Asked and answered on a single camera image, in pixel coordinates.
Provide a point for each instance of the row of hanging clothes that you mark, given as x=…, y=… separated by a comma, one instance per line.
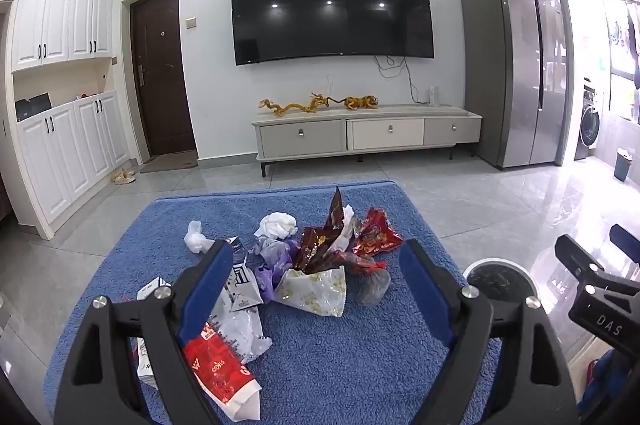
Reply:
x=635, y=45

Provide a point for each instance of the clear packet with red edge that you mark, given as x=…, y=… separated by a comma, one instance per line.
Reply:
x=357, y=261

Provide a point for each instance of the dark brown door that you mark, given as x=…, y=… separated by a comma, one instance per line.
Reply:
x=165, y=80

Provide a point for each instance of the golden tiger figurine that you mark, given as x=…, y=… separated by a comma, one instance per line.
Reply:
x=360, y=102

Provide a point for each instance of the white cabinet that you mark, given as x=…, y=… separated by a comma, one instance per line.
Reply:
x=65, y=155
x=60, y=15

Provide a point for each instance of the purple plastic bag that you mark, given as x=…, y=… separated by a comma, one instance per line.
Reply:
x=275, y=255

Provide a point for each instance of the black box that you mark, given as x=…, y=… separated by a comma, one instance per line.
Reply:
x=32, y=106

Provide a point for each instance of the person's right hand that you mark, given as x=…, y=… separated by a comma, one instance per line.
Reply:
x=610, y=380

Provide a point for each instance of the black wall television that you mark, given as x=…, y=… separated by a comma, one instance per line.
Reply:
x=330, y=10

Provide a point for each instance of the brown snack packet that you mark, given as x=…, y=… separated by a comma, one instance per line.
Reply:
x=317, y=247

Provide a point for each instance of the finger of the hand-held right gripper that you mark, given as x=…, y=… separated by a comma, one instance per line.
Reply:
x=575, y=252
x=627, y=242

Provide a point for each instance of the white upper cabinet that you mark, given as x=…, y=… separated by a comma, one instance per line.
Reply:
x=60, y=15

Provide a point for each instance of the white lower cabinet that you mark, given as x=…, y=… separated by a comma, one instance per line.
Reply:
x=65, y=155

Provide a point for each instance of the grey plastic bag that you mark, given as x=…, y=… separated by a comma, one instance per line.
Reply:
x=372, y=290

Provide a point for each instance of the white packet with gold print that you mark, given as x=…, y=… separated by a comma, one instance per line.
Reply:
x=312, y=292

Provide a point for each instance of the long white tissue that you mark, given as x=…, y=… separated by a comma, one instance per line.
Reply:
x=348, y=217

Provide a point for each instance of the white router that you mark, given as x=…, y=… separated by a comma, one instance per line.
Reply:
x=433, y=96

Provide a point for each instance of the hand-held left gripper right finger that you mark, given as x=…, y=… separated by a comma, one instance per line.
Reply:
x=425, y=295

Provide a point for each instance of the silver refrigerator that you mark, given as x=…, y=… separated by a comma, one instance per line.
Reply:
x=510, y=65

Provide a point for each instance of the small crumpled white tissue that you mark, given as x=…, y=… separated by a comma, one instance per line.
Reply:
x=199, y=239

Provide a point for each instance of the grey television stand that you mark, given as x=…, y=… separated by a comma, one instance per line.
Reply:
x=300, y=140

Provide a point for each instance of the clear printed plastic bag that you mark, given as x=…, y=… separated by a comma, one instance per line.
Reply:
x=240, y=330

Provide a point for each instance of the grey washing machine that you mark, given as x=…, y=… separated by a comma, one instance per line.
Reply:
x=590, y=125

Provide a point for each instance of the large crumpled white tissue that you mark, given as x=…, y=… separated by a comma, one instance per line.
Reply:
x=277, y=225

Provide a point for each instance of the white trash bin black liner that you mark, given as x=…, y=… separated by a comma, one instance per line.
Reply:
x=500, y=280

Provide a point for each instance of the red snack packet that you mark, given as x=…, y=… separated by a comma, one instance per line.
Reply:
x=375, y=232

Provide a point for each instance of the brown doormat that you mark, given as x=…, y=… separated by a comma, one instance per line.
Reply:
x=167, y=164

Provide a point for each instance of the white and black milk carton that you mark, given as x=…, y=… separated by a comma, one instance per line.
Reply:
x=242, y=285

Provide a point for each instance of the small blue-grey bin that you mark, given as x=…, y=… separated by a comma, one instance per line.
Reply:
x=623, y=166

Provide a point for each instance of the golden dragon figurine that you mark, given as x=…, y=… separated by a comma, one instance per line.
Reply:
x=295, y=106

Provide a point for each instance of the beige slipper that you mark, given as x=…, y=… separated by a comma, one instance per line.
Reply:
x=121, y=179
x=129, y=174

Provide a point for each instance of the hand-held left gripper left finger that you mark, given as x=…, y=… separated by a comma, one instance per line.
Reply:
x=205, y=290

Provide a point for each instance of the red and white packet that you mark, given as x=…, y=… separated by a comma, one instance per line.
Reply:
x=215, y=370

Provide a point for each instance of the blue fluffy blanket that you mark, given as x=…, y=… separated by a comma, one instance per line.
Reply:
x=325, y=355

